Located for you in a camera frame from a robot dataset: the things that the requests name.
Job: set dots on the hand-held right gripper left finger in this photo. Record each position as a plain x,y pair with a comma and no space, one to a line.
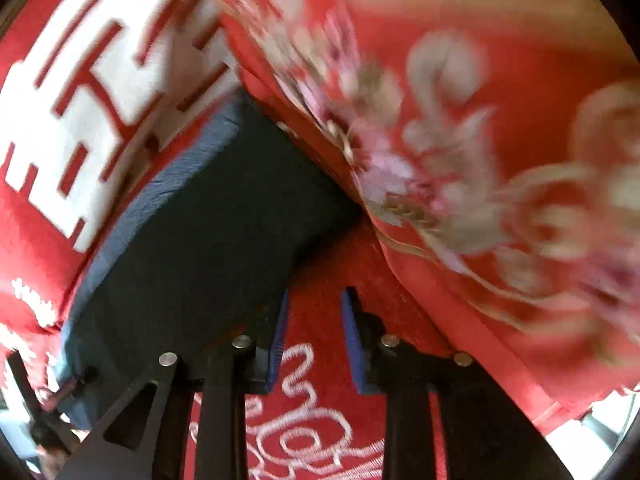
279,345

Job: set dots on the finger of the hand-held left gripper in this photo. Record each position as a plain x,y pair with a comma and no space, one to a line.
32,395

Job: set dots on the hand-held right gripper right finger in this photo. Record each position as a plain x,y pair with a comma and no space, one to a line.
351,345

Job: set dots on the black pants with blue lining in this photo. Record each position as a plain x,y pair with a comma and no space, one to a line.
200,240

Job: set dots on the red printed blanket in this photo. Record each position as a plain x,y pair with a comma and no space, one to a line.
30,240

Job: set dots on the red floral quilt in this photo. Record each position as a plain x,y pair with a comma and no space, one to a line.
500,110

